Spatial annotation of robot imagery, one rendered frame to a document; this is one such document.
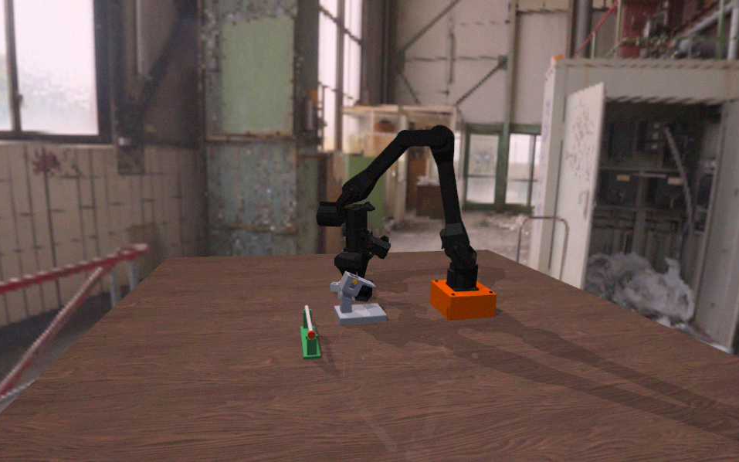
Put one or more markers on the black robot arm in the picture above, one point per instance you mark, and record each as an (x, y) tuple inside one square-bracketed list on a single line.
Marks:
[(463, 270)]

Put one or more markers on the white tapered pin with red head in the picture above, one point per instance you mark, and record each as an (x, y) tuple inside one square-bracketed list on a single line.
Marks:
[(311, 333)]

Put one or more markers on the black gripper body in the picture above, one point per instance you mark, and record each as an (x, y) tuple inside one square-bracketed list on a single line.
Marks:
[(354, 244)]

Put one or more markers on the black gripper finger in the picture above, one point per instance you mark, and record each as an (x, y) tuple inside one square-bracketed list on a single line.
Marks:
[(361, 271), (352, 270)]

